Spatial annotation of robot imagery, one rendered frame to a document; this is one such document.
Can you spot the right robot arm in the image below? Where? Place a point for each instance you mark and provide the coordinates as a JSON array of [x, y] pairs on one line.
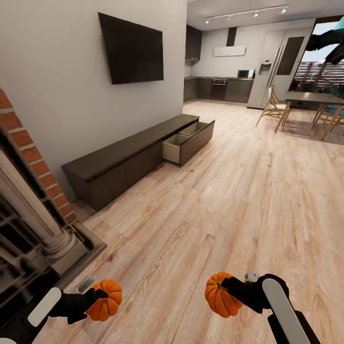
[[270, 292]]

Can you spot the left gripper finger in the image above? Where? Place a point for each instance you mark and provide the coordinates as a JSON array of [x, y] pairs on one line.
[[82, 317], [100, 294]]

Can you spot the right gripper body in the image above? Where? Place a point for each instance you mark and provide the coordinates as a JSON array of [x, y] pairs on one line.
[[239, 290]]

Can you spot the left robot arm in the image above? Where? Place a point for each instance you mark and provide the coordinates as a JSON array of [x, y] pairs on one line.
[[27, 323]]

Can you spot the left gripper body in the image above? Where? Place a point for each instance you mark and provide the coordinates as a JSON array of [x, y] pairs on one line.
[[81, 304]]

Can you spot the pumpkin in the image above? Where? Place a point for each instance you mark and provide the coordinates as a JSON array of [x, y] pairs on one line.
[[219, 299], [103, 308]]

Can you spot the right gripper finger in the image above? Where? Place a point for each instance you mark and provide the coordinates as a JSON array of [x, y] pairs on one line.
[[225, 283]]

